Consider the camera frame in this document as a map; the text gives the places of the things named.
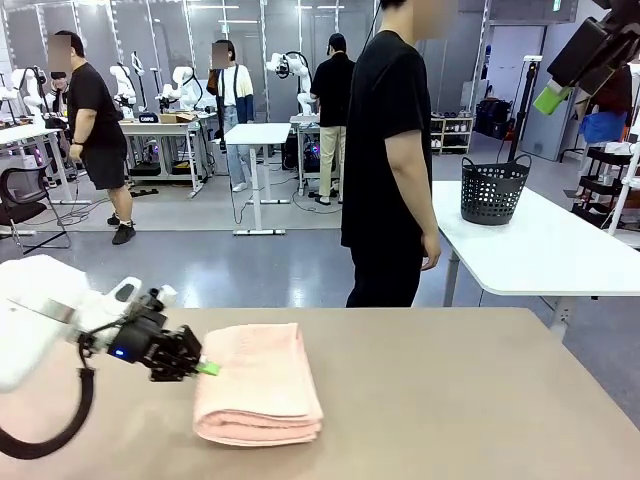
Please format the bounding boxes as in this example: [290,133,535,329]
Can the thick black cable hose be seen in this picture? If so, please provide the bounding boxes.
[0,367,97,461]

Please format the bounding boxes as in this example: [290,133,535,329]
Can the black office chair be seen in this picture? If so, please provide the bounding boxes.
[0,167,72,251]

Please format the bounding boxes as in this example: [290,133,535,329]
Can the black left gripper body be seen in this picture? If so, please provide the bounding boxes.
[107,309,174,374]

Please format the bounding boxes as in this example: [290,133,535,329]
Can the person with black cap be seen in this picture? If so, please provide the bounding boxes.
[309,32,357,207]

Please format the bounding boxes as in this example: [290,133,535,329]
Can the person in cream blue sweater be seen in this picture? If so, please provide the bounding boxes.
[206,39,256,194]

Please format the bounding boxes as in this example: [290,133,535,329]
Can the blue bag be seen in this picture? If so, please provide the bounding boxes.
[579,110,629,147]

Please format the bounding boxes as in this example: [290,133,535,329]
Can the black perforated plastic basket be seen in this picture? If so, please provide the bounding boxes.
[459,153,534,226]

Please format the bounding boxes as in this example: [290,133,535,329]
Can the person's right forearm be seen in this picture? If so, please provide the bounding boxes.
[388,159,441,241]

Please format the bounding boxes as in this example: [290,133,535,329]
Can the white lab desk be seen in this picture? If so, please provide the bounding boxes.
[0,123,92,206]
[119,115,217,200]
[289,113,347,197]

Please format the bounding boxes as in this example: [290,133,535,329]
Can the black stand pole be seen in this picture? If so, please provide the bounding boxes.
[502,54,544,166]

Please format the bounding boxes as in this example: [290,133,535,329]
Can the black shelf trolley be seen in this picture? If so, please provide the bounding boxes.
[572,143,640,236]

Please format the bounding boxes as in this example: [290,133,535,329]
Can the black bags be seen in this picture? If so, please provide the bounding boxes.
[474,97,516,141]

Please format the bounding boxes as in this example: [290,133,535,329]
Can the person's right hand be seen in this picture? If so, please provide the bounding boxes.
[421,233,444,271]

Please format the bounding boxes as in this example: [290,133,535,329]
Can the white height-adjustable desk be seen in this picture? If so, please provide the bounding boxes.
[224,122,294,237]

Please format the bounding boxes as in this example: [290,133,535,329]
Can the white shoe rack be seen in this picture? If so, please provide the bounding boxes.
[429,112,476,155]

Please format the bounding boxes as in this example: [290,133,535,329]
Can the man in black shorts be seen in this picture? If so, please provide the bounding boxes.
[47,29,137,246]

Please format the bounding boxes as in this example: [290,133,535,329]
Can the large white table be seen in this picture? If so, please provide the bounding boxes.
[428,179,640,346]

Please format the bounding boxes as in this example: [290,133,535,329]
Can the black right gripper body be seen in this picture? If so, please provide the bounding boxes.
[574,0,640,97]

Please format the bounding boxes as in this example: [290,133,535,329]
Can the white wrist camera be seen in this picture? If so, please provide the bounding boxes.
[132,283,180,314]

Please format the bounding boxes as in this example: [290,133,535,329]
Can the person in black t-shirt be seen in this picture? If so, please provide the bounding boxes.
[339,0,459,309]

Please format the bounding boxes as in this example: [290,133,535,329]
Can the pink terry towel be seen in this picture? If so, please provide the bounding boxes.
[192,322,325,447]

